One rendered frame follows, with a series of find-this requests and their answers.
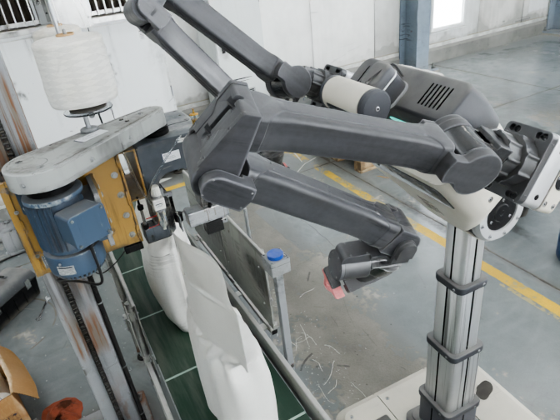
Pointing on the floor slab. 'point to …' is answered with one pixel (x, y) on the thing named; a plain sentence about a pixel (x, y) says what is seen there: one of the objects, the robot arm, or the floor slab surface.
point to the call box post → (283, 319)
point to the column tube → (87, 303)
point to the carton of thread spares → (12, 369)
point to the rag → (63, 410)
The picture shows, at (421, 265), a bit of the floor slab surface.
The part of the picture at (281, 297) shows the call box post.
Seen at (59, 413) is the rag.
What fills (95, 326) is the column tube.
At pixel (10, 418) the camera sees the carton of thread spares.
